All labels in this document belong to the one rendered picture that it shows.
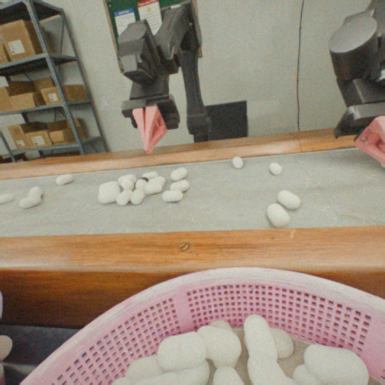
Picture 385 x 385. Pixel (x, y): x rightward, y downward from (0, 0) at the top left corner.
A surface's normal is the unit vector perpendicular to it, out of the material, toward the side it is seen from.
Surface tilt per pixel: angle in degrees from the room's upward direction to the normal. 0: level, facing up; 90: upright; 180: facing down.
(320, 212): 0
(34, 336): 0
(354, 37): 49
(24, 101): 77
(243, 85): 91
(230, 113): 86
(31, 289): 90
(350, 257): 0
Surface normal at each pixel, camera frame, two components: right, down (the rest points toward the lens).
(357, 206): -0.14, -0.90
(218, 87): -0.23, 0.43
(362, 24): -0.64, -0.32
